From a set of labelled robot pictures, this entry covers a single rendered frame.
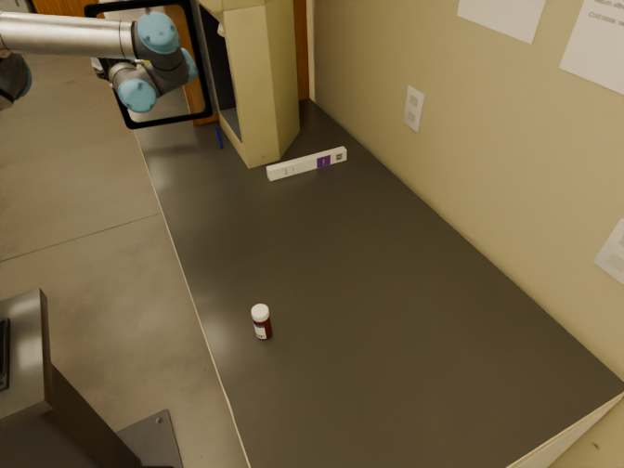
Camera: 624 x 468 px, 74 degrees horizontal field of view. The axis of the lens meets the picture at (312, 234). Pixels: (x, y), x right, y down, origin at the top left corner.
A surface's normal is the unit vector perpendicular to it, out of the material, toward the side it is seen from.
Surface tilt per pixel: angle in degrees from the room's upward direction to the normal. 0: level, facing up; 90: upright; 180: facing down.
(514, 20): 90
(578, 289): 90
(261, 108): 90
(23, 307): 0
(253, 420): 0
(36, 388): 0
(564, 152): 90
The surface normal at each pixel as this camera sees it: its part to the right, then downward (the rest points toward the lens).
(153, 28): 0.17, -0.12
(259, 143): 0.44, 0.61
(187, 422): -0.03, -0.73
